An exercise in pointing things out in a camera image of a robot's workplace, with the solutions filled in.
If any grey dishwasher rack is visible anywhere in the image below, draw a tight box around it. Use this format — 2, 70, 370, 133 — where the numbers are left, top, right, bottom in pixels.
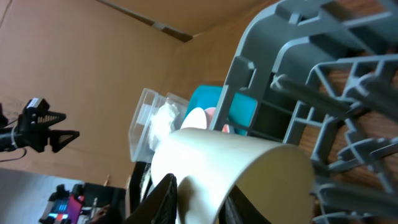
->
210, 1, 397, 223

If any black plastic tray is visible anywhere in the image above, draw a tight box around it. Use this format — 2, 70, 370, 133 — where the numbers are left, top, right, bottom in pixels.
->
127, 162, 152, 214

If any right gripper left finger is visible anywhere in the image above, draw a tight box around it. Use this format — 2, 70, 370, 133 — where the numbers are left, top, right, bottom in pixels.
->
124, 173, 177, 224

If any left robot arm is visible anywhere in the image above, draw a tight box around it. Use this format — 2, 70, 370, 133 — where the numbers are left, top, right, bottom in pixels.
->
1, 98, 80, 153

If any pink bowl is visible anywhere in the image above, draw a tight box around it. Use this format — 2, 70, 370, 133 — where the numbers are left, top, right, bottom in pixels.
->
205, 107, 231, 134

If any white napkin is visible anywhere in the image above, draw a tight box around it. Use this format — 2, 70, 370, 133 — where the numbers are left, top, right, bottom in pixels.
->
148, 101, 180, 151

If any cream cup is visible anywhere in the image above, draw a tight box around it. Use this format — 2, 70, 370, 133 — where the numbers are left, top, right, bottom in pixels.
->
151, 128, 314, 223

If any teal serving tray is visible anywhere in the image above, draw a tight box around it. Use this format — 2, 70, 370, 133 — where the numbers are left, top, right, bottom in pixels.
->
185, 85, 257, 136

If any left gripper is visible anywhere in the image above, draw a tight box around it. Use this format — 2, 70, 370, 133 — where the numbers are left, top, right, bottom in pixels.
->
17, 107, 80, 152

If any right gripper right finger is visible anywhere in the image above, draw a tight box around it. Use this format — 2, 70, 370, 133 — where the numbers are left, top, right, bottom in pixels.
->
219, 185, 271, 224

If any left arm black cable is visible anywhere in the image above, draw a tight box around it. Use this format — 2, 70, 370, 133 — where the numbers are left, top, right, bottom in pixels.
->
0, 147, 27, 163

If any pink plate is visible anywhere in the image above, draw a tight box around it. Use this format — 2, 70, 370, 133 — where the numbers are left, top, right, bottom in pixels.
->
181, 108, 208, 129

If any clear plastic bin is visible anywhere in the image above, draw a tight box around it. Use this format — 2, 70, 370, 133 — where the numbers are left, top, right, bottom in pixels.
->
128, 88, 188, 163

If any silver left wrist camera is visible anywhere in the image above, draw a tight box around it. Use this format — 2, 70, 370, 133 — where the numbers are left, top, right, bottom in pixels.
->
26, 98, 49, 110

